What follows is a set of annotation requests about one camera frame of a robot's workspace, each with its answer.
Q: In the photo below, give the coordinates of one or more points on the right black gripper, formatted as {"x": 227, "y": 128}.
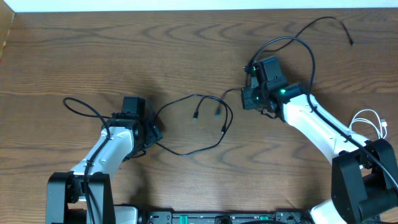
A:
{"x": 247, "y": 103}

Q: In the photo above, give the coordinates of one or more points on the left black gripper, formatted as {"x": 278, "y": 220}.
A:
{"x": 153, "y": 132}

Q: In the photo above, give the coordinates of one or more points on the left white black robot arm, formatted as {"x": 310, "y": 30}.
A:
{"x": 83, "y": 194}

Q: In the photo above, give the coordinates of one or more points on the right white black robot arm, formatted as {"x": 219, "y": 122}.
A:
{"x": 364, "y": 172}

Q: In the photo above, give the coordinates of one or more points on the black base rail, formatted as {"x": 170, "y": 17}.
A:
{"x": 242, "y": 217}

